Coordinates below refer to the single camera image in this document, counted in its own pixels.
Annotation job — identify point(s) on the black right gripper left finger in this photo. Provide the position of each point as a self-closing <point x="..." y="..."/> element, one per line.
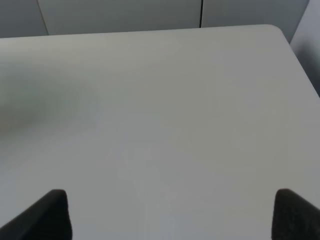
<point x="47" y="219"/>

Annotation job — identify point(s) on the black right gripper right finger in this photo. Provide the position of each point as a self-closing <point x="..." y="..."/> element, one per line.
<point x="294" y="218"/>

